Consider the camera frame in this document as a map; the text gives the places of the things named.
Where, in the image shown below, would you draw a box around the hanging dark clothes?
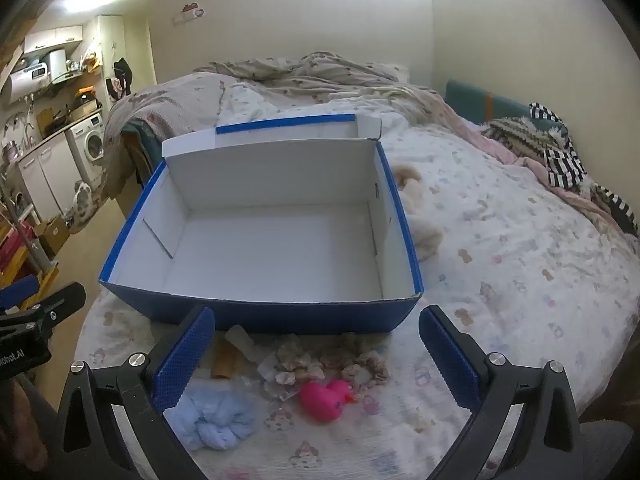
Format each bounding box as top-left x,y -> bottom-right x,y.
106,57 -> 134,106

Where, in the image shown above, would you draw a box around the teal footboard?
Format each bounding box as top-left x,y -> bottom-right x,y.
120,122 -> 166,187

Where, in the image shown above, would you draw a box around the person's left hand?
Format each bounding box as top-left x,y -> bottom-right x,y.
0,372 -> 48,473

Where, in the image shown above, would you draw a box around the wall hook rack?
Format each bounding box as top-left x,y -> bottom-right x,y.
172,4 -> 206,24

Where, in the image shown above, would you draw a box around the teal headboard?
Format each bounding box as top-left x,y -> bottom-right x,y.
445,80 -> 537,127

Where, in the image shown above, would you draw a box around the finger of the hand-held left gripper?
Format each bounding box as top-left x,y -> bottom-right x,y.
0,276 -> 40,312
0,282 -> 87,335

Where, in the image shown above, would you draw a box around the pink blanket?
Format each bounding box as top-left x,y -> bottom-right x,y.
435,95 -> 626,233

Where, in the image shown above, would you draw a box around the grey metal pole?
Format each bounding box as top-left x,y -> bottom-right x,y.
0,210 -> 54,274

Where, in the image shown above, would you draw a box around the beige floral quilt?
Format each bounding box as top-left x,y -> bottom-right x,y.
107,51 -> 443,128

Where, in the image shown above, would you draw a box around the wooden bed frame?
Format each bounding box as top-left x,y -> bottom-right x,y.
102,160 -> 152,227

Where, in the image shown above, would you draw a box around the white base cabinet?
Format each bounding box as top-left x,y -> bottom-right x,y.
17,132 -> 84,221

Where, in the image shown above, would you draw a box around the clear plastic bottle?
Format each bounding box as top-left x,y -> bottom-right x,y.
224,325 -> 261,366

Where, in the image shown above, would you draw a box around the knitted patterned blanket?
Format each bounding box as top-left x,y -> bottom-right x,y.
482,116 -> 571,161

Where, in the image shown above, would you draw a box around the pink rubber duck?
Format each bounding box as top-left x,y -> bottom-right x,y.
299,379 -> 357,423

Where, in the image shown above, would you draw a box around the white wall cabinet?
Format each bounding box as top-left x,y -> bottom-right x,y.
24,25 -> 84,56

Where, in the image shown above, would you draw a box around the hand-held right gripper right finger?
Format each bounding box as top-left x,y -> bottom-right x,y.
419,305 -> 582,480

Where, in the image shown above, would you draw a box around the white water heater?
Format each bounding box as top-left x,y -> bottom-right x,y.
7,62 -> 52,103

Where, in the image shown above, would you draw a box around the light blue fluffy cloth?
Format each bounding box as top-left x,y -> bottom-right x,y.
165,387 -> 261,451

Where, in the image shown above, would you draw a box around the clear plastic wrapper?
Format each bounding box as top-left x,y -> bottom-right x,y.
255,351 -> 301,401

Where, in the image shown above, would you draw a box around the red plastic bin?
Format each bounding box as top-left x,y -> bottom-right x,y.
0,226 -> 36,281

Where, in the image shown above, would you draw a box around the black white striped garment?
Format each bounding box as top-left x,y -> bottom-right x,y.
529,102 -> 640,237

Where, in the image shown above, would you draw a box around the blue cardboard box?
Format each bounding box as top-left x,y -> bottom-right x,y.
98,114 -> 425,335

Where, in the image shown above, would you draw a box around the yellow wooden frame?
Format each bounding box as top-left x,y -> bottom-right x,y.
27,261 -> 62,306

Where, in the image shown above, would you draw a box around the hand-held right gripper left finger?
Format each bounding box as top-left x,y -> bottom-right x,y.
54,305 -> 216,480

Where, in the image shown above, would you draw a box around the white washing machine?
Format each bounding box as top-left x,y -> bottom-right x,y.
65,112 -> 109,191

